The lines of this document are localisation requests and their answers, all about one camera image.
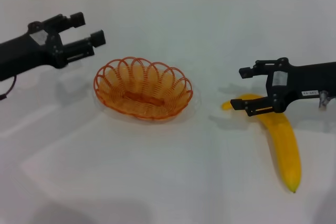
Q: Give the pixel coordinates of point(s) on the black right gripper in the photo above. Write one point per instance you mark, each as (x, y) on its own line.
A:
(304, 79)

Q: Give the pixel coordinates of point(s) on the yellow banana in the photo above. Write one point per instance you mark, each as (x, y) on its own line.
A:
(286, 150)

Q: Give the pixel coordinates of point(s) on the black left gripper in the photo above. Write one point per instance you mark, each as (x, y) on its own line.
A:
(29, 51)

